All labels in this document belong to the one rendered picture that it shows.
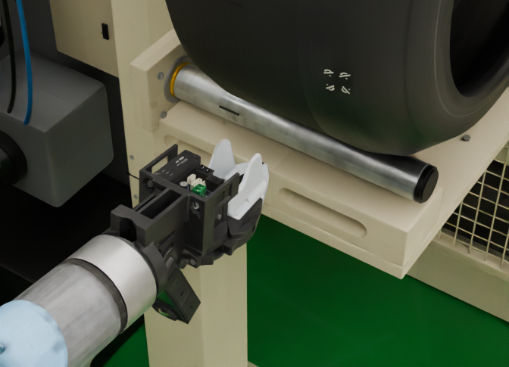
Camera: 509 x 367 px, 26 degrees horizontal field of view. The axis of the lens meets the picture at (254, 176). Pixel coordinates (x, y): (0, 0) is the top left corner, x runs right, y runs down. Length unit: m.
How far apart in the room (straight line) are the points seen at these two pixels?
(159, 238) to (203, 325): 0.88
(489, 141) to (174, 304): 0.59
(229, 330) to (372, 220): 0.69
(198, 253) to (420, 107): 0.26
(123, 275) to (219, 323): 0.96
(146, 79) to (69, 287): 0.49
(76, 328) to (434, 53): 0.41
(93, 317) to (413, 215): 0.49
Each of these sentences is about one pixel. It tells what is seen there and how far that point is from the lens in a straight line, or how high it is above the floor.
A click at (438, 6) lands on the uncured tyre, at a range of 0.99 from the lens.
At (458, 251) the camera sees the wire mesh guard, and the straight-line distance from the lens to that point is 1.97.
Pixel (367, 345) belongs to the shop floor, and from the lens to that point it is 2.22.
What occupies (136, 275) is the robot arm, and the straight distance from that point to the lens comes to 0.89.
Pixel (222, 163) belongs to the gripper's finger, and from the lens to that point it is 1.04.
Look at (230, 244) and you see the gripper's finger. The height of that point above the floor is 1.02.
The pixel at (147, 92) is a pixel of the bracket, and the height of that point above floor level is 0.92.
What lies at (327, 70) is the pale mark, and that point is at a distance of 1.00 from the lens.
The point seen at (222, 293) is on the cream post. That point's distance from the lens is 1.80.
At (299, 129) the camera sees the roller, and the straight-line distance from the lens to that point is 1.26.
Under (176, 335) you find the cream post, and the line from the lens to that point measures 1.86.
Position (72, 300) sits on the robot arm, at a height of 1.09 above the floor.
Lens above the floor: 1.73
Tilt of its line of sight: 43 degrees down
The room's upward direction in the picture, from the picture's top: straight up
